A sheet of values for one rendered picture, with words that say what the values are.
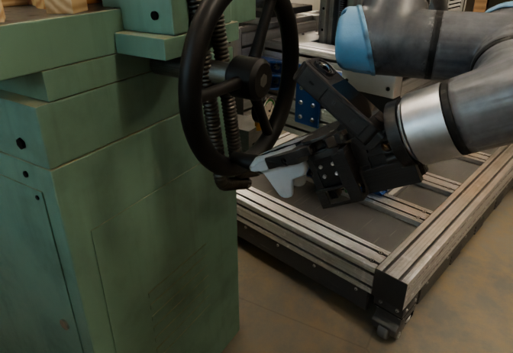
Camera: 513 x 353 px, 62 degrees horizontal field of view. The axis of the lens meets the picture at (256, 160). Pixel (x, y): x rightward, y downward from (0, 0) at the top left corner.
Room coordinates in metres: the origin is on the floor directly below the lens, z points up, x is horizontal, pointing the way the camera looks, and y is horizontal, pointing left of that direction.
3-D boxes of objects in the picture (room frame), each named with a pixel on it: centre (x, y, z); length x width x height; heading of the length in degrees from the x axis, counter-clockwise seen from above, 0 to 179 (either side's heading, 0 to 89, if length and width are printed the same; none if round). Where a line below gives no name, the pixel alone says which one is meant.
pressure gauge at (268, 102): (0.89, -0.01, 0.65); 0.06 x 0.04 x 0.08; 149
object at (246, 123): (0.93, 0.04, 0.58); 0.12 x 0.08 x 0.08; 59
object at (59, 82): (0.75, 0.25, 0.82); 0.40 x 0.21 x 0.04; 149
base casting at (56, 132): (0.84, 0.41, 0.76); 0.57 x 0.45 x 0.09; 59
